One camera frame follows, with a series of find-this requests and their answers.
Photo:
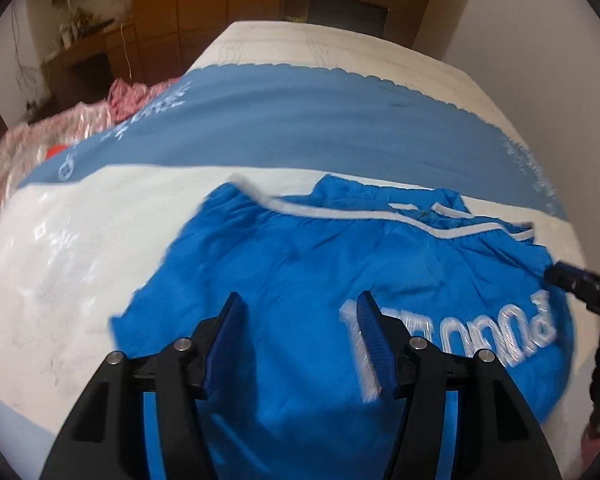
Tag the blue white printed blanket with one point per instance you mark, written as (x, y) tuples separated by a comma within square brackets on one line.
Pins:
[(280, 120)]

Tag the white quilted mattress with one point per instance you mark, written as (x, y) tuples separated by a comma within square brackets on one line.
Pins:
[(360, 55)]

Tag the red cloth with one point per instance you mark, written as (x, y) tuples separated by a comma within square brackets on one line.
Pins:
[(59, 153)]

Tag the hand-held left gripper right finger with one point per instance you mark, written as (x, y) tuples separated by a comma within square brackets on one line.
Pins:
[(377, 345)]

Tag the black chair back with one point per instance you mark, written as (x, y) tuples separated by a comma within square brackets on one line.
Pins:
[(347, 12)]

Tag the wooden wardrobe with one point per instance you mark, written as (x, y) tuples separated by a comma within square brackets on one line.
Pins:
[(220, 5)]

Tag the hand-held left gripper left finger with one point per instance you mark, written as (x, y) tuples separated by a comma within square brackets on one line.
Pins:
[(225, 340)]

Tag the pink floral quilt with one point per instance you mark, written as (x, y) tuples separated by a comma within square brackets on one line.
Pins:
[(80, 120)]

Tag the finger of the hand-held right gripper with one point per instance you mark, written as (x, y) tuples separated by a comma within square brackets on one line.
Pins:
[(565, 275)]

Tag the blue puffer jacket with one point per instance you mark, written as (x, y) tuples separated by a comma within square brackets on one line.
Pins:
[(290, 270)]

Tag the wooden desk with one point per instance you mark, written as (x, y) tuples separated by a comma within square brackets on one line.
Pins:
[(85, 62)]

